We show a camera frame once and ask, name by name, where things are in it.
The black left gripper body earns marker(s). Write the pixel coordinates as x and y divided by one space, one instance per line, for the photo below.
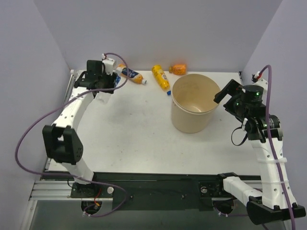
84 82

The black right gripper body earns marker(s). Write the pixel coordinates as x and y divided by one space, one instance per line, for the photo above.
231 100

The blue label water bottle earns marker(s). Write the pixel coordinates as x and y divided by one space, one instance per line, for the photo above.
103 97

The orange bottle with blue label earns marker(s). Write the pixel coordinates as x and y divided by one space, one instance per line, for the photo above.
130 74

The tan round bin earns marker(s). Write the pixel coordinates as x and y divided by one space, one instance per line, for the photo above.
193 102

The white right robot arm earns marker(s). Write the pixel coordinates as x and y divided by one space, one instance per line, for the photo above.
264 133

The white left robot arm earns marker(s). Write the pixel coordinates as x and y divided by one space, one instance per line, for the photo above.
60 138

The small orange bottle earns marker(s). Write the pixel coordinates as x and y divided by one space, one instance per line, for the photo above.
178 69

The yellow bottle with blue cap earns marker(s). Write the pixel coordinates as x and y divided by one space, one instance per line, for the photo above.
161 79

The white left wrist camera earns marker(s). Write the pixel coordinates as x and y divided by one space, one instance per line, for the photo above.
109 64

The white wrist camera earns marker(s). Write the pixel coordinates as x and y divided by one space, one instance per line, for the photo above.
109 64
259 81

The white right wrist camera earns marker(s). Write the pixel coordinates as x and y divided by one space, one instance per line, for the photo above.
259 81

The black mounting rail plate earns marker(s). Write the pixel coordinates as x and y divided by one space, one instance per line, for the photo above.
150 192

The aluminium frame rail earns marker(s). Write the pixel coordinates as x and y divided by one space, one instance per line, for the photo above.
50 190

